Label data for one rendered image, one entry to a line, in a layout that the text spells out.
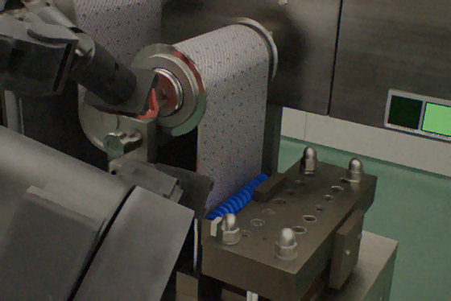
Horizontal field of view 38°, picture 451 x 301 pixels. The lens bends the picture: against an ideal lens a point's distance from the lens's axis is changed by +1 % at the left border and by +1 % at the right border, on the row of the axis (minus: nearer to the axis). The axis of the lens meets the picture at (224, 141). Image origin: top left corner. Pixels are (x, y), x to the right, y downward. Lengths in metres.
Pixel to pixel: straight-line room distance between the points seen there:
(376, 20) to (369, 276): 0.46
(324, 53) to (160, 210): 1.07
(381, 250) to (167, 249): 1.17
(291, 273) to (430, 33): 0.48
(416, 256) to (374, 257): 1.80
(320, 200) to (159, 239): 1.03
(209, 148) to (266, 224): 0.16
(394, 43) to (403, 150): 2.64
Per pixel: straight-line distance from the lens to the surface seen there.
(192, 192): 0.97
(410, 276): 2.93
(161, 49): 0.99
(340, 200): 1.18
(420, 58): 1.18
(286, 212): 1.12
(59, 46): 0.78
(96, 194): 0.16
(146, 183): 0.82
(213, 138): 1.04
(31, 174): 0.16
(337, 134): 3.89
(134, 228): 0.15
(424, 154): 3.77
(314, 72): 1.24
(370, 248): 1.31
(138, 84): 0.90
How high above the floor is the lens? 1.57
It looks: 23 degrees down
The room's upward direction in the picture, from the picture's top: 3 degrees clockwise
